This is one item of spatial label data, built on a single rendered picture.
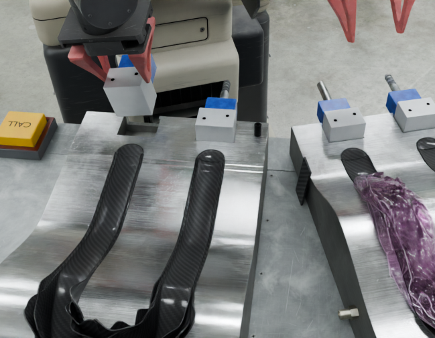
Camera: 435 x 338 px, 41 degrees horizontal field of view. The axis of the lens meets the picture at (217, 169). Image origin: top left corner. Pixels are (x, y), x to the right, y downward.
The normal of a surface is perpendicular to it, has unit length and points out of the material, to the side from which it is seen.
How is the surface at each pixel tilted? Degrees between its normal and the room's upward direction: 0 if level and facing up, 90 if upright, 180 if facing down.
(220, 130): 90
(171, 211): 2
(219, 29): 98
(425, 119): 90
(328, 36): 0
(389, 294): 14
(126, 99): 98
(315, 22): 0
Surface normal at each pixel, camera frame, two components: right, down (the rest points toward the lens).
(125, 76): -0.19, -0.60
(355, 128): 0.16, 0.70
